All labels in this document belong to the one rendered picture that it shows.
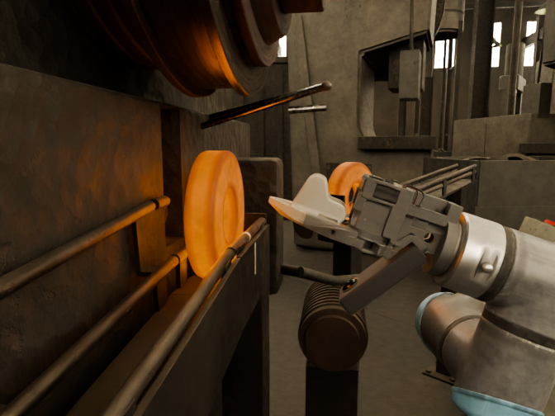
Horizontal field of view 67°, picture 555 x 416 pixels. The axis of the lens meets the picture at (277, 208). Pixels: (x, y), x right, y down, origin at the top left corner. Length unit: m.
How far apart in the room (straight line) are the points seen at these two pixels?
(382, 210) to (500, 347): 0.20
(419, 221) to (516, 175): 2.18
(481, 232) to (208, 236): 0.29
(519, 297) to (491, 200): 2.10
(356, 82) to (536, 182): 1.34
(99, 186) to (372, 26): 2.96
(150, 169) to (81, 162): 0.13
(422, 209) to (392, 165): 2.63
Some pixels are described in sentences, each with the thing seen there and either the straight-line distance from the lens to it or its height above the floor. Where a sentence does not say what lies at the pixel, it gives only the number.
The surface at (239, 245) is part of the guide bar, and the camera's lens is 0.47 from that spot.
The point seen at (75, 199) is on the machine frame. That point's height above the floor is 0.78.
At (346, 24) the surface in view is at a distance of 3.29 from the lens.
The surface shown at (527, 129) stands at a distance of 4.35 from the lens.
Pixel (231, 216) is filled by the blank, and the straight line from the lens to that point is 0.55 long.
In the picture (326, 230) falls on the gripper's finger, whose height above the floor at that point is 0.73.
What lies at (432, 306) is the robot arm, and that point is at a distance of 0.69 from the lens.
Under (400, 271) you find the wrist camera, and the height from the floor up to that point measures 0.68.
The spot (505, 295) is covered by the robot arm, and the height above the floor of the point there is 0.66.
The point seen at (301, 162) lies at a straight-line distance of 3.27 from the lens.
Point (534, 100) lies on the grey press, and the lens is 4.42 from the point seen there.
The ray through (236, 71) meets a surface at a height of 0.90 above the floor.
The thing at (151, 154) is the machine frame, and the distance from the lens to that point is 0.48.
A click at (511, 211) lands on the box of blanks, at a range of 2.68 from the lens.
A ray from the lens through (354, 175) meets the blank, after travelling 0.95.
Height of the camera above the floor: 0.82
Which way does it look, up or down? 8 degrees down
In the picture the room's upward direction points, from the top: straight up
